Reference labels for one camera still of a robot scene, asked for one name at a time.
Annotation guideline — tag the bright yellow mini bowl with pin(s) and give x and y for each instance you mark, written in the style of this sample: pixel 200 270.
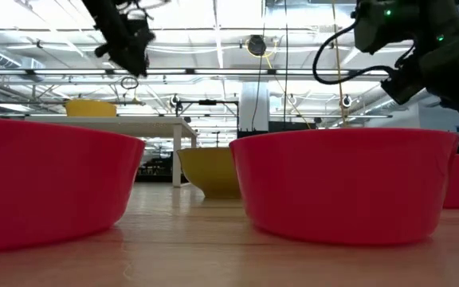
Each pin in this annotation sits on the bright yellow mini bowl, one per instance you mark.
pixel 90 108

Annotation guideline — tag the olive yellow mini bowl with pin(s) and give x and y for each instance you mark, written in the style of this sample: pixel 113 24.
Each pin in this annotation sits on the olive yellow mini bowl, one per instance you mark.
pixel 209 171

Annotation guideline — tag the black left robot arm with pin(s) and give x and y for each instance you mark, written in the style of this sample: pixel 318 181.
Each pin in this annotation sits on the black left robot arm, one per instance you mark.
pixel 102 16

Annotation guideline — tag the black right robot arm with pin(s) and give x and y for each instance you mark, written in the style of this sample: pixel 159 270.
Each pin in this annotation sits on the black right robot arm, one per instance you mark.
pixel 385 30

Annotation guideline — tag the long ceiling light bar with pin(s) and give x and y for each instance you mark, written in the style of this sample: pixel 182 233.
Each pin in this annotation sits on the long ceiling light bar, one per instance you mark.
pixel 229 71

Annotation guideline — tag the white building pillar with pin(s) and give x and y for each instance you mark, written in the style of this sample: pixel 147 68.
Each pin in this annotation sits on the white building pillar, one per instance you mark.
pixel 245 111

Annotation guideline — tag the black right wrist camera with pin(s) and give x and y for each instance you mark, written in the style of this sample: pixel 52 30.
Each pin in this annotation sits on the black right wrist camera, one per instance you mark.
pixel 402 85

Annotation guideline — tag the black metal gantry frame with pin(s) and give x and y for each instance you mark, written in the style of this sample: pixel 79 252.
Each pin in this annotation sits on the black metal gantry frame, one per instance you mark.
pixel 207 102

